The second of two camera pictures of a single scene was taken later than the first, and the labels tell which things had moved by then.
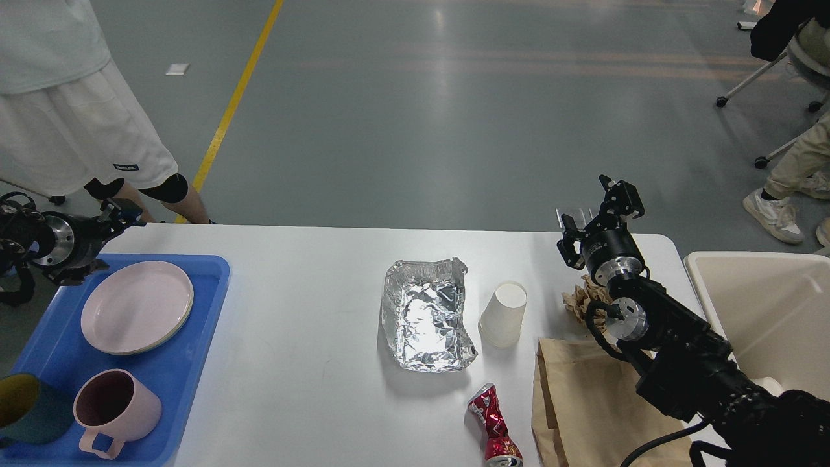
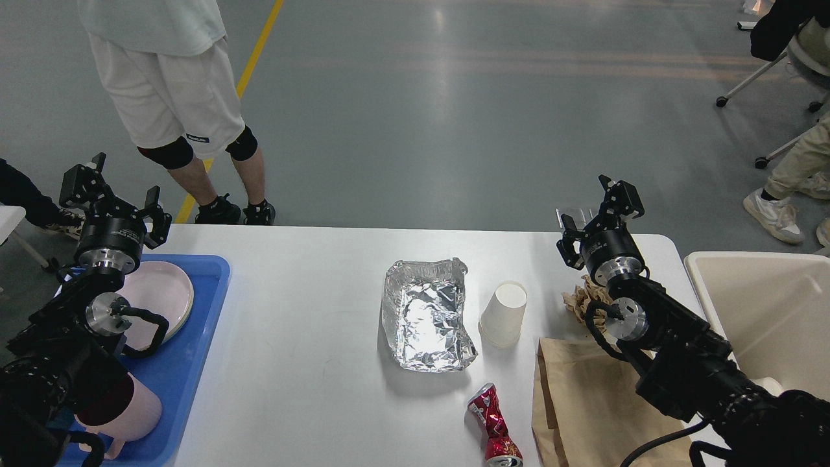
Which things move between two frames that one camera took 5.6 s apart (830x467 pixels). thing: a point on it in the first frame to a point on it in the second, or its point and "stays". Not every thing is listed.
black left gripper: x=78 y=240 to x=111 y=243
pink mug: x=113 y=403 stays
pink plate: x=137 y=307 stays
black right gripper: x=609 y=250 stays
